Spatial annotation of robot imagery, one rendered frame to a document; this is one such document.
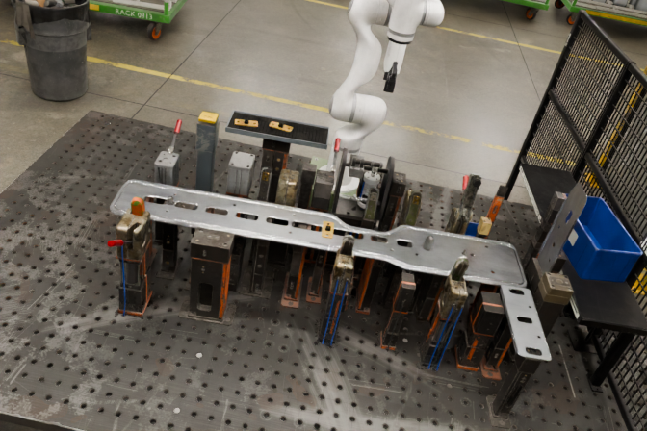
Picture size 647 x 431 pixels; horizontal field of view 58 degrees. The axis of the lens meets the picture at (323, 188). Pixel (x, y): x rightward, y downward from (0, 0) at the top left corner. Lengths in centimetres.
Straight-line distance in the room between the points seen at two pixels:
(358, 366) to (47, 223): 127
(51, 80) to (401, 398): 350
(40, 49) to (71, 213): 226
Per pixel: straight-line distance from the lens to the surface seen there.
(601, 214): 232
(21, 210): 251
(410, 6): 183
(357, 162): 201
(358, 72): 231
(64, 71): 462
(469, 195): 208
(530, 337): 186
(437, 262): 196
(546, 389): 218
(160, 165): 208
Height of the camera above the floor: 222
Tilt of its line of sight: 34 degrees down
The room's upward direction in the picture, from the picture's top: 11 degrees clockwise
